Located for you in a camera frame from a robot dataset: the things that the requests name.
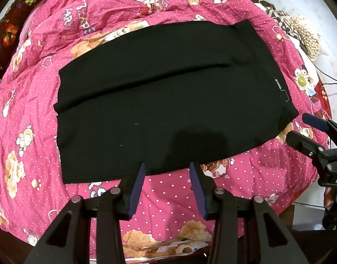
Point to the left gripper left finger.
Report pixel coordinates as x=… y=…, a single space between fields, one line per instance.
x=131 y=188

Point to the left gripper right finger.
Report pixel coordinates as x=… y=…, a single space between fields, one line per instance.
x=203 y=188

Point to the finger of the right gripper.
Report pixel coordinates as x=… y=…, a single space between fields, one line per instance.
x=303 y=144
x=327 y=126

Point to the black pants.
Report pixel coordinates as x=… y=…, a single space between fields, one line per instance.
x=168 y=95

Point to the right hand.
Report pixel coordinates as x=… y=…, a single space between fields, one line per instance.
x=330 y=196

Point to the beige knitted cloth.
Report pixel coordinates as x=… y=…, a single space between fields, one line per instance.
x=309 y=38

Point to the brown patterned cloth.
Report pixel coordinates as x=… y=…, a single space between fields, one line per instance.
x=282 y=18

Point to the dark floral blanket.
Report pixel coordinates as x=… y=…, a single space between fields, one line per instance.
x=10 y=29

